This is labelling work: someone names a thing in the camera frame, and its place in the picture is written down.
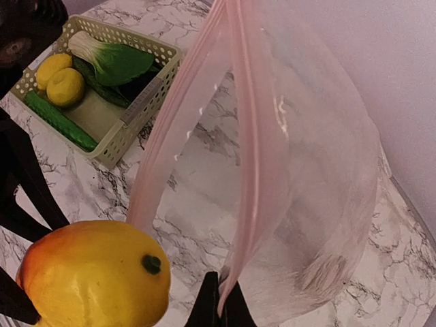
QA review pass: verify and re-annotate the clear zip top bag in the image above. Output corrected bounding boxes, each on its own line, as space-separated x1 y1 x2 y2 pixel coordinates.
127 1 380 325

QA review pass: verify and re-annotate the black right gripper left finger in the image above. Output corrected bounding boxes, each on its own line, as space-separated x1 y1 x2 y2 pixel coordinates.
185 272 219 327

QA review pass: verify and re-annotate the pale green perforated basket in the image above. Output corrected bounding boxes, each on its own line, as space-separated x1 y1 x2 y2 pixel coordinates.
27 15 182 169

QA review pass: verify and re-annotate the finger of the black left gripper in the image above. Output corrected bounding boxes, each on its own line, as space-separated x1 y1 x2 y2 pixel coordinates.
0 268 40 325
1 110 69 238

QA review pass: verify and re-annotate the green bok choy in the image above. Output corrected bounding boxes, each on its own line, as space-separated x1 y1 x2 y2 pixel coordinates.
68 31 155 87

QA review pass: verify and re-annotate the green cucumber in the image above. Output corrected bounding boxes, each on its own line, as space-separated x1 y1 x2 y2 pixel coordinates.
24 91 97 152

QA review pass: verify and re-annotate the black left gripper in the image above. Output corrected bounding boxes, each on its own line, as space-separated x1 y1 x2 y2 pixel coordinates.
0 0 69 71

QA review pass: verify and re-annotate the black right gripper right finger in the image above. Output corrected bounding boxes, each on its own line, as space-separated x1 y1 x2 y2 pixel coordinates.
223 283 257 327

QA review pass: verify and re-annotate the yellow lemon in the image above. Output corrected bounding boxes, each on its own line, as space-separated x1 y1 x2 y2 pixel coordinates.
36 53 72 91
46 67 85 108

